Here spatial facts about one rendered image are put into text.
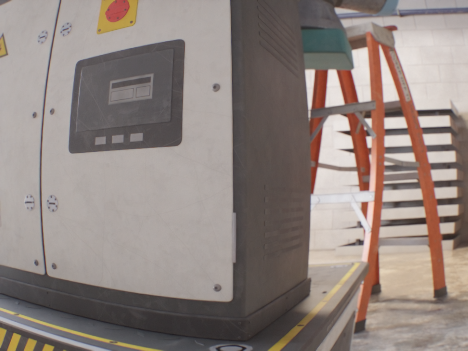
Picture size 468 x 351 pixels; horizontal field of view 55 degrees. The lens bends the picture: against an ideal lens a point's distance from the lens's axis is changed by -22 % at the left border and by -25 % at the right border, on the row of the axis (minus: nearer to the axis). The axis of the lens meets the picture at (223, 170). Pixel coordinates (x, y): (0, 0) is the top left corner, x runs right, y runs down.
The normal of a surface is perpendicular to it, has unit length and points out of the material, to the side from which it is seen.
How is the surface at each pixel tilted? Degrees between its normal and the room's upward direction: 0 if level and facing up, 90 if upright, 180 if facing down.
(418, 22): 90
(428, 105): 90
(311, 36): 90
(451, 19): 90
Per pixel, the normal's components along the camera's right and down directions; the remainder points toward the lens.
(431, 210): 0.55, -0.12
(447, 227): -0.57, -0.04
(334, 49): -0.35, -0.05
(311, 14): 0.00, -0.39
